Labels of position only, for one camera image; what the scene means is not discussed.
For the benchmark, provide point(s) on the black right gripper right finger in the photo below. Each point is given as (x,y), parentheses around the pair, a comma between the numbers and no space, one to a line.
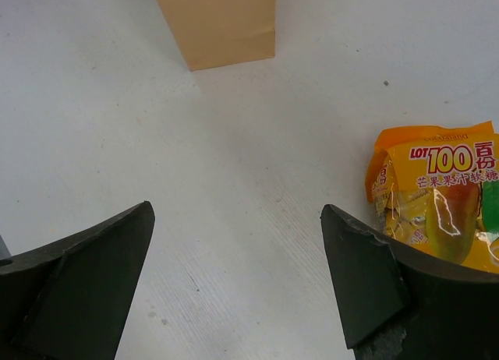
(396,302)

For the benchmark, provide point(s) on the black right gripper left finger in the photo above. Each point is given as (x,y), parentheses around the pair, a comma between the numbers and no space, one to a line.
(70,299)

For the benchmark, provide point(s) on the orange yellow candy bag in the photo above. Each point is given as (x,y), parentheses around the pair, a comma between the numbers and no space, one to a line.
(436,189)

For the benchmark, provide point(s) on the brown paper bag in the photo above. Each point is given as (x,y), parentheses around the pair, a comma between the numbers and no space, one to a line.
(215,33)

